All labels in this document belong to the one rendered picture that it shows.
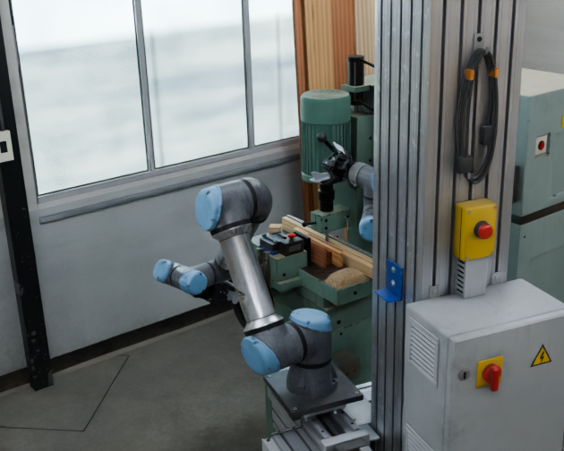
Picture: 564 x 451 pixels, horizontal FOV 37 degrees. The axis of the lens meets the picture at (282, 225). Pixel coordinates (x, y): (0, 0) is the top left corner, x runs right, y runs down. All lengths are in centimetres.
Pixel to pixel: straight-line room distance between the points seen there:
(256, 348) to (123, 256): 207
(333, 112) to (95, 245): 168
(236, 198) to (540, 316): 86
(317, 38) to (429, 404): 279
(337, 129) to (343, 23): 178
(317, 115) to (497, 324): 121
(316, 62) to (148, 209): 117
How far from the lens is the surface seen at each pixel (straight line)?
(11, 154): 377
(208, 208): 229
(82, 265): 417
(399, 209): 206
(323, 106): 289
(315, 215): 307
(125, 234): 422
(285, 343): 229
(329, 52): 455
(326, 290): 292
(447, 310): 201
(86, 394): 414
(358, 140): 301
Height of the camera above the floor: 213
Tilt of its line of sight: 21 degrees down
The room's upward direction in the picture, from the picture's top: 2 degrees counter-clockwise
